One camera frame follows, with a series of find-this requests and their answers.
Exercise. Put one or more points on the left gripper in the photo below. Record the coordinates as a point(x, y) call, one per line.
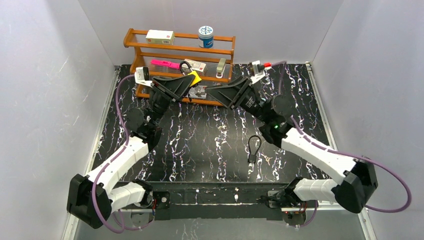
point(164, 92)

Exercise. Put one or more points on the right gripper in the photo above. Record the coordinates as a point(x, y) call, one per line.
point(246, 96)

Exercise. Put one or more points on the yellow padlock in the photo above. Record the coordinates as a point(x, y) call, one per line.
point(191, 72)

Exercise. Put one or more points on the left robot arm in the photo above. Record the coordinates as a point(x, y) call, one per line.
point(94, 197)

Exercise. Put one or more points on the flat packaged card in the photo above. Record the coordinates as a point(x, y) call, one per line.
point(202, 92)

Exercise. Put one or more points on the beige small stapler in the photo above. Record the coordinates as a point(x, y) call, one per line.
point(220, 68)

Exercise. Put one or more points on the white box middle shelf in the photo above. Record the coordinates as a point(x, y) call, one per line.
point(198, 66)

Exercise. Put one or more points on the white box shelf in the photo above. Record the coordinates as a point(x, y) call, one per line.
point(198, 66)
point(164, 37)

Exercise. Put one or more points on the pink flat tool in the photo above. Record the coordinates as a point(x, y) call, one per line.
point(164, 63)

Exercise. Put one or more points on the wooden three-tier shelf rack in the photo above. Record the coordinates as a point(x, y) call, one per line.
point(185, 46)

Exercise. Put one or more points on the white box top shelf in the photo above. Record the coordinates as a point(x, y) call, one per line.
point(164, 37)

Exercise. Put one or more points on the blue round jar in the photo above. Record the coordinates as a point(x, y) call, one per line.
point(206, 37)

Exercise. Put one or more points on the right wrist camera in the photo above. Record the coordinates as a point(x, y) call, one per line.
point(256, 71)

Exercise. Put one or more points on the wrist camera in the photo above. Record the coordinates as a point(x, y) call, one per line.
point(256, 71)
point(142, 76)

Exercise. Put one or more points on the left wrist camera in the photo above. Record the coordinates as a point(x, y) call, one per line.
point(142, 76)

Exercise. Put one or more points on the black cable loop lock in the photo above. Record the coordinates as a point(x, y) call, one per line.
point(254, 144)

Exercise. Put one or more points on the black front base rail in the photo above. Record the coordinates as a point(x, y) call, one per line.
point(220, 200)

